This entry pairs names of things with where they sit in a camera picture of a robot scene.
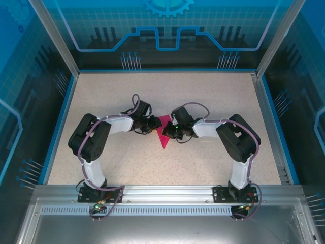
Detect pink paper sheet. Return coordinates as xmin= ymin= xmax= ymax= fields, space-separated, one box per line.
xmin=155 ymin=114 xmax=174 ymax=150

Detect grey metal tray panel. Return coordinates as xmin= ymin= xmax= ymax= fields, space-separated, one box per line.
xmin=15 ymin=197 xmax=319 ymax=244

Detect blue table border frame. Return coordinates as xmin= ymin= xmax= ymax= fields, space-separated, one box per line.
xmin=42 ymin=68 xmax=301 ymax=186

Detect aluminium mounting rail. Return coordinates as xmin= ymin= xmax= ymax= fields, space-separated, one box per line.
xmin=34 ymin=184 xmax=304 ymax=204

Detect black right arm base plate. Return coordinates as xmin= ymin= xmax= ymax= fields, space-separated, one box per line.
xmin=212 ymin=185 xmax=259 ymax=203

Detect slotted grey cable duct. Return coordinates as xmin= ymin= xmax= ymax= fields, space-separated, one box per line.
xmin=40 ymin=206 xmax=297 ymax=216

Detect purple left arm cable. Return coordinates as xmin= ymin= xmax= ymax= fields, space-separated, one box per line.
xmin=77 ymin=93 xmax=143 ymax=222

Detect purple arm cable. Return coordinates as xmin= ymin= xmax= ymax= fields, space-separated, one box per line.
xmin=77 ymin=93 xmax=143 ymax=222
xmin=177 ymin=102 xmax=264 ymax=221

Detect aluminium side rail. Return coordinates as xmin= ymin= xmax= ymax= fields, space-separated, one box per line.
xmin=250 ymin=72 xmax=291 ymax=185

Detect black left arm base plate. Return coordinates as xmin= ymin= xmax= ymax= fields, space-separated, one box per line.
xmin=77 ymin=186 xmax=124 ymax=203

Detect cable connector with green light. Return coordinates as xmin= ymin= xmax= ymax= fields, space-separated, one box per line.
xmin=237 ymin=202 xmax=254 ymax=212
xmin=91 ymin=200 xmax=107 ymax=214

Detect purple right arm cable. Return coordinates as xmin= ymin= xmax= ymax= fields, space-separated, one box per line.
xmin=177 ymin=102 xmax=264 ymax=221

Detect aluminium frame post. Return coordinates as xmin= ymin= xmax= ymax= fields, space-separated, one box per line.
xmin=28 ymin=0 xmax=81 ymax=77
xmin=255 ymin=0 xmax=307 ymax=78

